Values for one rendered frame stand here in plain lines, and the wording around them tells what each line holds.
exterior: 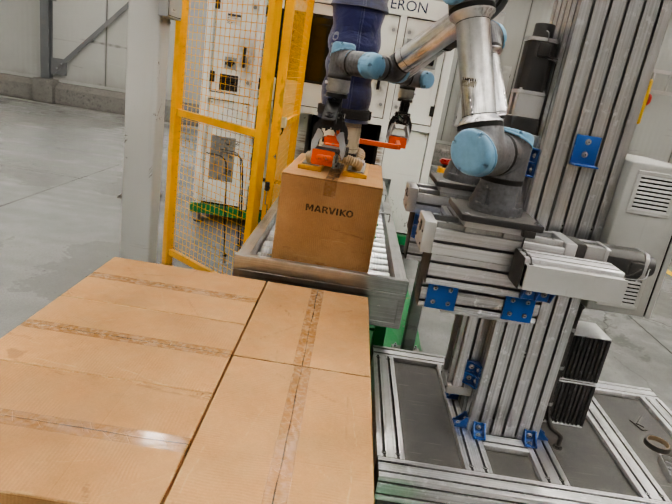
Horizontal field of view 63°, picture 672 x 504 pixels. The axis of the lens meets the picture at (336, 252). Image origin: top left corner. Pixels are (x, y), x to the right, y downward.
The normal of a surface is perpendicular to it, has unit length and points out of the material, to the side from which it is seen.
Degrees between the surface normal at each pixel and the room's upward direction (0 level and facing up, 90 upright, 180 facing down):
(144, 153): 90
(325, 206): 90
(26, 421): 0
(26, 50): 90
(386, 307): 90
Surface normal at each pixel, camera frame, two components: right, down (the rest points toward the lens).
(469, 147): -0.69, 0.24
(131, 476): 0.15, -0.94
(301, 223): -0.07, 0.29
